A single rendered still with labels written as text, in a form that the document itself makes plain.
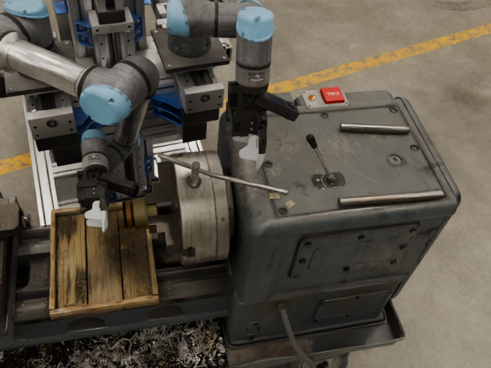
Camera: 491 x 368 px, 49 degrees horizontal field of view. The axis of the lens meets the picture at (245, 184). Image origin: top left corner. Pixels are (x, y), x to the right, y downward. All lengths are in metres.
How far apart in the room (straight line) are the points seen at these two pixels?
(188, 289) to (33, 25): 0.89
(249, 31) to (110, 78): 0.45
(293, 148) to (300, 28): 2.72
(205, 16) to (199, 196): 0.45
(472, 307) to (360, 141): 1.56
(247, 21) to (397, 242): 0.77
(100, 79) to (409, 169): 0.85
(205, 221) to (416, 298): 1.64
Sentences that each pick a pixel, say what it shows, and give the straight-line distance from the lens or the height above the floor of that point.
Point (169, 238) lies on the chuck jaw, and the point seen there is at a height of 1.11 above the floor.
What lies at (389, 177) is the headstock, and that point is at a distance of 1.47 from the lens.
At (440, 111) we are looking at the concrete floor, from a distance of 3.78.
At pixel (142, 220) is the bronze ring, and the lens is 1.48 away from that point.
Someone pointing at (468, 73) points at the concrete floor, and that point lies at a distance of 4.20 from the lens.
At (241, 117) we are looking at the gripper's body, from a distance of 1.18.
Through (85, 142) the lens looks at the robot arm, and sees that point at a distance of 1.68.
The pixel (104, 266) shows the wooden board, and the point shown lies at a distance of 1.67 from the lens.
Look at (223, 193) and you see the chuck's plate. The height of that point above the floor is 1.22.
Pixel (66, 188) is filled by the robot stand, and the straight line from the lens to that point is 2.73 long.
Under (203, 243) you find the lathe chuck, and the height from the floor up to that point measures 1.12.
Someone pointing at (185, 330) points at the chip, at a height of 0.60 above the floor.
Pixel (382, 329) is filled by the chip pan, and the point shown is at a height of 0.54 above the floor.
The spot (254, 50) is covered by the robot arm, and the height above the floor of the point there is 1.65.
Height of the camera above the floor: 2.31
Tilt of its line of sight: 51 degrees down
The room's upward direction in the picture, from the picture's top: 8 degrees clockwise
